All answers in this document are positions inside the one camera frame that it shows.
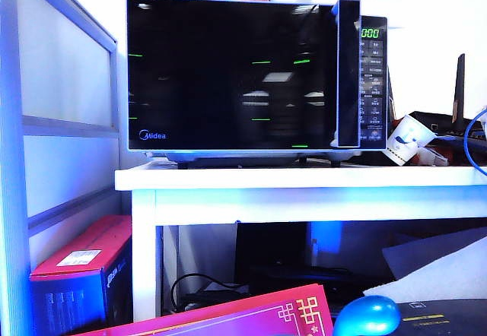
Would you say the black computer case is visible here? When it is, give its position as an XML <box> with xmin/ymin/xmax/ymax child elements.
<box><xmin>234</xmin><ymin>221</ymin><xmax>310</xmax><ymax>287</ymax></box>

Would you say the red and white packet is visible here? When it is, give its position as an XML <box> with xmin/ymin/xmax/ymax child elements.
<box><xmin>412</xmin><ymin>141</ymin><xmax>473</xmax><ymax>167</ymax></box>

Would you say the blue cable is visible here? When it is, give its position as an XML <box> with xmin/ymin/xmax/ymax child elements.
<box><xmin>463</xmin><ymin>106</ymin><xmax>487</xmax><ymax>178</ymax></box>

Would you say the white foam sheet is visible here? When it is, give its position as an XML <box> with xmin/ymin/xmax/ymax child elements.
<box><xmin>363</xmin><ymin>225</ymin><xmax>487</xmax><ymax>303</ymax></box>

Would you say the black power adapter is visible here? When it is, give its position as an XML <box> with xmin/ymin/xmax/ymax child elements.
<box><xmin>181</xmin><ymin>289</ymin><xmax>251</xmax><ymax>312</ymax></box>

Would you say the red and black ASUS box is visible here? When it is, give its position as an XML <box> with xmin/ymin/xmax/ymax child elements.
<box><xmin>29</xmin><ymin>214</ymin><xmax>134</xmax><ymax>336</ymax></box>

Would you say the white blue-print paper cup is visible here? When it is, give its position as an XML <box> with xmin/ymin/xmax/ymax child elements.
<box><xmin>381</xmin><ymin>113</ymin><xmax>438</xmax><ymax>167</ymax></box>

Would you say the white table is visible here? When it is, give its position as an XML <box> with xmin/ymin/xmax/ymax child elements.
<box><xmin>113</xmin><ymin>162</ymin><xmax>487</xmax><ymax>324</ymax></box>

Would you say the black glass microwave door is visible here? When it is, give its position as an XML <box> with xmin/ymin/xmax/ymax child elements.
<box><xmin>126</xmin><ymin>0</ymin><xmax>361</xmax><ymax>151</ymax></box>

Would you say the glossy blue rounded object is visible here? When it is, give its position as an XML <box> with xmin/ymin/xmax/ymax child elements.
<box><xmin>334</xmin><ymin>295</ymin><xmax>403</xmax><ymax>336</ymax></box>

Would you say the black router with antennas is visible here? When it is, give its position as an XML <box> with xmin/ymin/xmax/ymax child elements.
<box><xmin>387</xmin><ymin>52</ymin><xmax>487</xmax><ymax>151</ymax></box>

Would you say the black floor cable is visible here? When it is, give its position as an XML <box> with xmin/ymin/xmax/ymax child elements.
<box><xmin>170</xmin><ymin>272</ymin><xmax>250</xmax><ymax>315</ymax></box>

